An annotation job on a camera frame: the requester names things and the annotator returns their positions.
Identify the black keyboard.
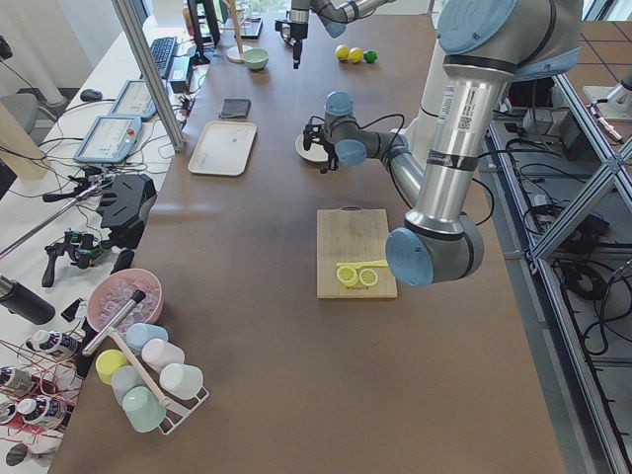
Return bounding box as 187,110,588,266
149,37,178,79

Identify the yellow lemon middle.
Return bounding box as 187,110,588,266
348,47,364,63

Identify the pink cup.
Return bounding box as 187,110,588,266
141,338,185,373

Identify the cream round plate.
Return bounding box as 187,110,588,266
294,133,328,163

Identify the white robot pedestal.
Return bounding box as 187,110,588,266
405,40,448,159

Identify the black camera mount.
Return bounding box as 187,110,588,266
97,174,157,249

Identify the yellow lemon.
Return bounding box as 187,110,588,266
348,47,364,63
335,44,350,62

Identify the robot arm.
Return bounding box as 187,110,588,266
303,1,583,286
275,0,392,69

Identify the yellow cup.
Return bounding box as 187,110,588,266
96,349,129,385

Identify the black thermos bottle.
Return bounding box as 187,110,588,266
1,276,55,325

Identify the near teach pendant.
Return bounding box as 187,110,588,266
73,115,142,164

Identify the grey blue cup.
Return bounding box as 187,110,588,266
111,365,145,405

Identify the mint green cup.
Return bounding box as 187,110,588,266
121,386,166,433

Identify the wooden cup stand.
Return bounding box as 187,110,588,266
222,0,244,63

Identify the aluminium frame post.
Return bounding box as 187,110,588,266
112,0,186,152

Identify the light blue cup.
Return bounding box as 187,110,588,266
124,323,169,356

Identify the grey folded cloth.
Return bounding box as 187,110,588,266
219,98,251,119

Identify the yellow lemon outer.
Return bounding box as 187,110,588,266
335,44,350,62

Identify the yellow plastic knife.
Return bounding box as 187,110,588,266
336,259,388,270

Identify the pink bowl with ice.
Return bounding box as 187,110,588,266
86,268,165,334

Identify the wooden cutting board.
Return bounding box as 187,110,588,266
316,207,398,299

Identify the green bowl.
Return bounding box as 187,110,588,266
242,47,270,71

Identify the teach pendant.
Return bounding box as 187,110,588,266
110,79,157,121
73,115,142,164

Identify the metal muddler tool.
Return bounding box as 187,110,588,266
81,289,146,356

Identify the lemon slice near board edge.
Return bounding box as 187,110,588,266
336,266,359,288

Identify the green lime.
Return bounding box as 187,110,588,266
363,49,378,64

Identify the far teach pendant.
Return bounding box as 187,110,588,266
110,79,157,121

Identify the cream rabbit tray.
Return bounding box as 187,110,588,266
188,120,257,177

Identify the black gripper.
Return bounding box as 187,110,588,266
275,19,308,69
302,116,339,174

